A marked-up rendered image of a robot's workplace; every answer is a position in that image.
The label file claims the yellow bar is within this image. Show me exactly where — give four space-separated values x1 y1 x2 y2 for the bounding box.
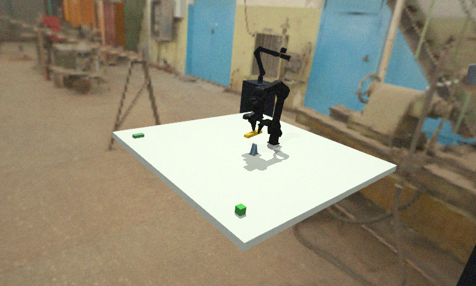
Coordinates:
244 129 258 138

